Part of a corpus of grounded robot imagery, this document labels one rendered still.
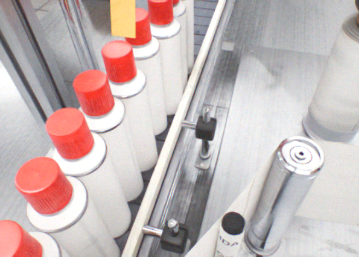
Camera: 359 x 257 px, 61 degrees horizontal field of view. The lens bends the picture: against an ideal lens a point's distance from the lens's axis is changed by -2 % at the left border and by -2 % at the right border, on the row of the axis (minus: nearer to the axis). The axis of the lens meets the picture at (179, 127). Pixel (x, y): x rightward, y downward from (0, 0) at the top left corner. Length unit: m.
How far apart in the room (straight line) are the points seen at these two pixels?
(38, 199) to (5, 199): 0.34
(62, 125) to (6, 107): 0.46
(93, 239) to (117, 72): 0.17
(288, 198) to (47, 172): 0.20
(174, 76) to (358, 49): 0.25
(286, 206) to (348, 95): 0.21
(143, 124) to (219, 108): 0.26
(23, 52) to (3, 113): 0.32
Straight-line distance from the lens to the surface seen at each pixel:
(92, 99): 0.30
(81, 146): 0.28
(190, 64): 0.59
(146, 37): 0.39
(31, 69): 0.42
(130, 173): 0.39
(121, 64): 0.33
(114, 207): 0.36
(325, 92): 0.48
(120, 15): 0.38
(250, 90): 0.59
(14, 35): 0.40
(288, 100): 0.58
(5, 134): 0.67
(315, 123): 0.52
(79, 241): 0.30
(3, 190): 0.59
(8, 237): 0.23
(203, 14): 0.80
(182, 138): 0.50
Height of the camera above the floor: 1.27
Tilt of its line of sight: 50 degrees down
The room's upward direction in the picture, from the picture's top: 3 degrees counter-clockwise
